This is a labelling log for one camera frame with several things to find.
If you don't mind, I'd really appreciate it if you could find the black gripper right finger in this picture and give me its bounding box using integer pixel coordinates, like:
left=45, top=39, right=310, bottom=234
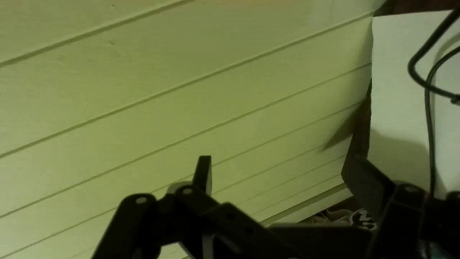
left=339, top=152, right=399, bottom=233

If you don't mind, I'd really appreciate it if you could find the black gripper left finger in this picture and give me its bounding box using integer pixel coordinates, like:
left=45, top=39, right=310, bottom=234
left=189, top=154, right=214, bottom=197

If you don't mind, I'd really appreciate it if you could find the thin black cable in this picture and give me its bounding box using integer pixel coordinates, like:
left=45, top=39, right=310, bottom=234
left=406, top=6, right=460, bottom=198

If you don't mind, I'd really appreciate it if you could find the white paper sheet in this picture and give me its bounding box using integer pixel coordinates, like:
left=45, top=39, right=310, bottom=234
left=364, top=9, right=460, bottom=198

